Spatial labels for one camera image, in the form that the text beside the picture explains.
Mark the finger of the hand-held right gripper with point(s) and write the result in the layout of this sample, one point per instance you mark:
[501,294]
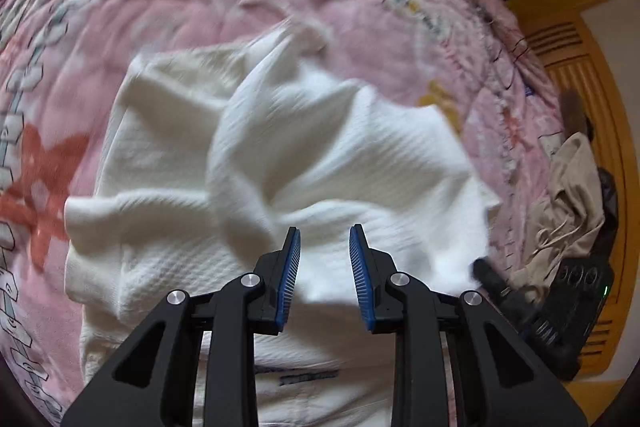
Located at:
[492,279]

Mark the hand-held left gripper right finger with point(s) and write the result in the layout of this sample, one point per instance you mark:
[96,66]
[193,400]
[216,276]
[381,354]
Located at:
[360,279]

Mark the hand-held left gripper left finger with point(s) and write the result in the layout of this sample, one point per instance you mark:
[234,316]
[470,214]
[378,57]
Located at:
[290,279]

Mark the white knit zip hoodie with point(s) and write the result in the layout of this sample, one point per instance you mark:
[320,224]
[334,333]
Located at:
[325,147]

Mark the black fur-collar jacket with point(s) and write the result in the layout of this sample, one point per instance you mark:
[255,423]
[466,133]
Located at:
[607,207]

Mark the beige hoodie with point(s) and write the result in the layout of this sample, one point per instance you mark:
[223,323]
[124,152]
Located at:
[565,197]

